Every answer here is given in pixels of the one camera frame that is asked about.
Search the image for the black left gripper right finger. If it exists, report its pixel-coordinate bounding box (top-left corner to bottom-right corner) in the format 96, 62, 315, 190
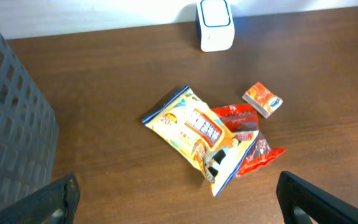
276, 171, 358, 224

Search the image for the grey plastic mesh basket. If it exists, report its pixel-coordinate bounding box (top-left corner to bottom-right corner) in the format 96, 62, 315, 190
0, 33, 59, 210

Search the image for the white barcode scanner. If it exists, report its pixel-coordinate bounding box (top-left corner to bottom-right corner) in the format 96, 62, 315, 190
195, 0, 235, 52

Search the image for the yellow snack bag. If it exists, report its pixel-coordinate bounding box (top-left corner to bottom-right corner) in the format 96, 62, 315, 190
142, 85, 259, 197

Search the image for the orange Kleenex tissue pack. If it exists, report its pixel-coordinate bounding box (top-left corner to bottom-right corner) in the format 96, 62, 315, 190
242, 82, 283, 118

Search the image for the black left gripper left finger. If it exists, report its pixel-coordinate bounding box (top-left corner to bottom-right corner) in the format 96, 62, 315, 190
0, 174, 80, 224

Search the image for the red snack bag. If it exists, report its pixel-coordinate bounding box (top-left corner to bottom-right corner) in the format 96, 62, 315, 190
212, 104, 286, 178

